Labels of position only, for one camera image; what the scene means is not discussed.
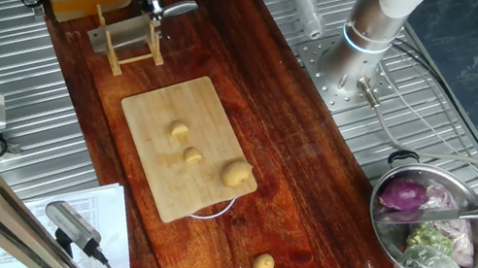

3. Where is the small whole potato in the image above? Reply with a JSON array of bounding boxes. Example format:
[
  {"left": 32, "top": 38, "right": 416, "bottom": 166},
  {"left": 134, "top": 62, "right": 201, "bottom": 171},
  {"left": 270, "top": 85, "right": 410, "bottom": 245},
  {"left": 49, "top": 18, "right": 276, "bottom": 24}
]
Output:
[{"left": 251, "top": 251, "right": 278, "bottom": 268}]

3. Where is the steel cleaver knife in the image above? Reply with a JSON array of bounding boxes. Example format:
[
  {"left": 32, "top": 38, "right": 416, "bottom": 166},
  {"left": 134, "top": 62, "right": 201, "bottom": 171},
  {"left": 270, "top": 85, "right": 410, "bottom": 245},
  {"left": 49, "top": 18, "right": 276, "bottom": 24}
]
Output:
[{"left": 84, "top": 0, "right": 200, "bottom": 71}]

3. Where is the steel cooking pot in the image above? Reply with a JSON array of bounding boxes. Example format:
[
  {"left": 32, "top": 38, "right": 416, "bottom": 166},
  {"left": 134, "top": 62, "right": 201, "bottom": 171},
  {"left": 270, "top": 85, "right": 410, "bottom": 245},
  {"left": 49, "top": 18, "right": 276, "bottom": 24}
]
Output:
[{"left": 358, "top": 145, "right": 478, "bottom": 268}]

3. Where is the silver camera on stand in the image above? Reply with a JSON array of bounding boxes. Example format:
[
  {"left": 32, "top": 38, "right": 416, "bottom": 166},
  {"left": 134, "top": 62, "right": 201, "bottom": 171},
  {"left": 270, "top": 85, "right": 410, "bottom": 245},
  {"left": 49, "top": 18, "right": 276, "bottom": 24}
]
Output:
[{"left": 37, "top": 197, "right": 109, "bottom": 262}]

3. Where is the large peeled potato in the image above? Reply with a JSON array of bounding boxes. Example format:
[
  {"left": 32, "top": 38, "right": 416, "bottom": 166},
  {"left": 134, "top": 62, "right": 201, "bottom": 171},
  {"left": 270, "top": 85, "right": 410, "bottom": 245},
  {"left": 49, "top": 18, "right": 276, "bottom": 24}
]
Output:
[{"left": 218, "top": 156, "right": 255, "bottom": 192}]

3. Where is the green leafy vegetable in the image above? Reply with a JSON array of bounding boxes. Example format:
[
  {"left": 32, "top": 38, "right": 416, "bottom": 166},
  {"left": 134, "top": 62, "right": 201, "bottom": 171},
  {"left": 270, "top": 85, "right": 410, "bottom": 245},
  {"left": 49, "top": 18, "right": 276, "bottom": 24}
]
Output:
[{"left": 404, "top": 220, "right": 458, "bottom": 256}]

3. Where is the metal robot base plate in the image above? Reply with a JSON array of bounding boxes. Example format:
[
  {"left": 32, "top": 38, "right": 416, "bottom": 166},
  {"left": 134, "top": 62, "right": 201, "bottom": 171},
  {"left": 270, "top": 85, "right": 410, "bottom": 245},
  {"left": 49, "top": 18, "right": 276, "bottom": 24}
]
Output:
[{"left": 287, "top": 25, "right": 407, "bottom": 123}]

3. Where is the cut potato piece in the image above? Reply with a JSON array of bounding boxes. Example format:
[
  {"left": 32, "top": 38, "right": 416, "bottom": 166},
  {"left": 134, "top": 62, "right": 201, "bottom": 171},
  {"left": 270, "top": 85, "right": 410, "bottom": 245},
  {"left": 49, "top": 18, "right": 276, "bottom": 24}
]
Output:
[
  {"left": 181, "top": 145, "right": 206, "bottom": 167},
  {"left": 166, "top": 118, "right": 191, "bottom": 142}
]

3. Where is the bamboo cutting board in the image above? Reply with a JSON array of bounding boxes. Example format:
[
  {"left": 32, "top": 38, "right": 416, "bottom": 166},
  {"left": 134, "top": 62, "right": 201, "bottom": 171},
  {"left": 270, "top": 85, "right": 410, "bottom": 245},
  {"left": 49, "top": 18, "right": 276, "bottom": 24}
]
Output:
[{"left": 101, "top": 62, "right": 276, "bottom": 239}]

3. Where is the wooden knife rack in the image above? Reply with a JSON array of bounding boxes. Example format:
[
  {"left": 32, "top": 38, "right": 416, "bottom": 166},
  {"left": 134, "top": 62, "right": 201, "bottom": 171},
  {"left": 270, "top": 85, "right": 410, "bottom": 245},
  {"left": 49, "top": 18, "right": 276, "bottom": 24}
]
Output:
[{"left": 85, "top": 0, "right": 175, "bottom": 85}]

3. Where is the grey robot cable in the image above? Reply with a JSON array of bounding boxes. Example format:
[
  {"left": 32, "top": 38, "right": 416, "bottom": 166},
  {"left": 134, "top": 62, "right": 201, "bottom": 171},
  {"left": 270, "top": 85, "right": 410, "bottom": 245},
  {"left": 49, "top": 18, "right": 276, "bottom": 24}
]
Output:
[{"left": 343, "top": 76, "right": 478, "bottom": 186}]

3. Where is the bag of purple vegetables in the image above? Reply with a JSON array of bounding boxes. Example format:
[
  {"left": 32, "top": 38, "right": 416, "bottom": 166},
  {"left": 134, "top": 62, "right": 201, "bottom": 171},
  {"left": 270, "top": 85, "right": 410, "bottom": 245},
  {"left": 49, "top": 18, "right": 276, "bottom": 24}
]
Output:
[{"left": 412, "top": 180, "right": 478, "bottom": 268}]

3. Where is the purple onion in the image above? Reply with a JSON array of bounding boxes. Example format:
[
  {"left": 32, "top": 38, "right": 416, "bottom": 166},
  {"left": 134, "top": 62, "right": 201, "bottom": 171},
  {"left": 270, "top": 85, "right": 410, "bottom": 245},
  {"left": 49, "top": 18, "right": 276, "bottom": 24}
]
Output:
[{"left": 376, "top": 173, "right": 432, "bottom": 217}]

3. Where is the printed paper sheet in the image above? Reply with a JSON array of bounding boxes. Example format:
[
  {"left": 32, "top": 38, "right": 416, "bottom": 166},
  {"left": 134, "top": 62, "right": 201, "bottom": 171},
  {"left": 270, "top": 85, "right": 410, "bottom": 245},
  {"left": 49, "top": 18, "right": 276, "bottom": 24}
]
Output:
[{"left": 0, "top": 162, "right": 148, "bottom": 268}]

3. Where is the slim steel kitchen knife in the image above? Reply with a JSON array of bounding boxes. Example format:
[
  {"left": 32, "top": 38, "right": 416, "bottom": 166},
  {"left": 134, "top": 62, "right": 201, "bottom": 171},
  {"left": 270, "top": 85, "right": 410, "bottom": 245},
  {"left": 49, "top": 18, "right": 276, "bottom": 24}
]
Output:
[{"left": 373, "top": 184, "right": 478, "bottom": 242}]

